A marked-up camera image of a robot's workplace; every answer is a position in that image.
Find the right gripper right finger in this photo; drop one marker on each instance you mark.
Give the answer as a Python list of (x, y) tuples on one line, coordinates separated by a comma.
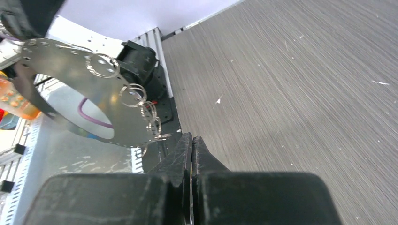
[(224, 197)]

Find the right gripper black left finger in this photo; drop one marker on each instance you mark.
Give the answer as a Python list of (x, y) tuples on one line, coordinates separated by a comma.
[(159, 197)]

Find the silver keyring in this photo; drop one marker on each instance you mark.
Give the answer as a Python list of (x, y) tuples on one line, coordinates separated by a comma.
[(102, 65), (138, 93)]

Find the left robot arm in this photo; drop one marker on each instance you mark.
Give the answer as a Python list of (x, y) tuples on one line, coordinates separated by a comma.
[(141, 59)]

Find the orange drink bottle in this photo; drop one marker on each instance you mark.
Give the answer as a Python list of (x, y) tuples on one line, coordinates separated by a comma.
[(13, 102)]

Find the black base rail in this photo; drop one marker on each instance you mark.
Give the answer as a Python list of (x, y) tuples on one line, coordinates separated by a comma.
[(167, 112)]

